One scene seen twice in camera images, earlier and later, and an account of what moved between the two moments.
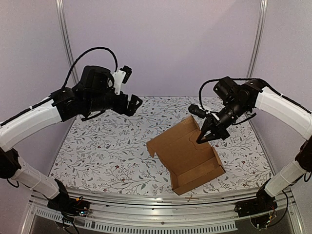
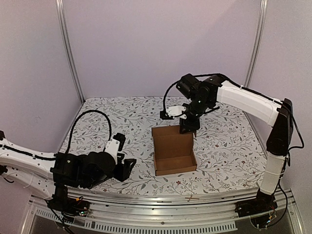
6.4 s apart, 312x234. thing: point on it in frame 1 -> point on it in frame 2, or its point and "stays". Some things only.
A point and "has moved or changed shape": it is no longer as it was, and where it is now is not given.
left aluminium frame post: [68, 40] stays
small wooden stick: [191, 198] stays
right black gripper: [215, 127] -> [189, 124]
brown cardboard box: [189, 163] has moved or changed shape
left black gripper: [131, 107] -> [124, 170]
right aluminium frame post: [254, 58] stays
